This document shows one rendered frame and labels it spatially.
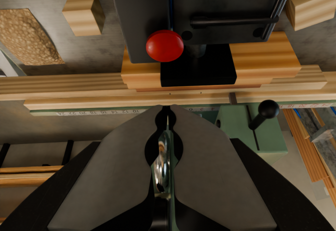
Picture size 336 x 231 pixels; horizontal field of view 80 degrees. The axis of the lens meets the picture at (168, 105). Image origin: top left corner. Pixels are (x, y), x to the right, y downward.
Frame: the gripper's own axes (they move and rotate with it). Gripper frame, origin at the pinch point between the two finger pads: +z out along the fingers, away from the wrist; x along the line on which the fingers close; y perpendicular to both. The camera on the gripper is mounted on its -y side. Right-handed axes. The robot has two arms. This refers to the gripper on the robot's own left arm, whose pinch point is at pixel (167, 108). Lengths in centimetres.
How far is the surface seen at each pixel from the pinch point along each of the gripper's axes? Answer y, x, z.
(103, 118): 115, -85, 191
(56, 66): 3.6, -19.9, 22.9
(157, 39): -3.3, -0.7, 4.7
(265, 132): 9.0, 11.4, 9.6
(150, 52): -2.2, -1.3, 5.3
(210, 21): -4.3, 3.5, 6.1
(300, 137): 115, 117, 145
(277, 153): 10.5, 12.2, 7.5
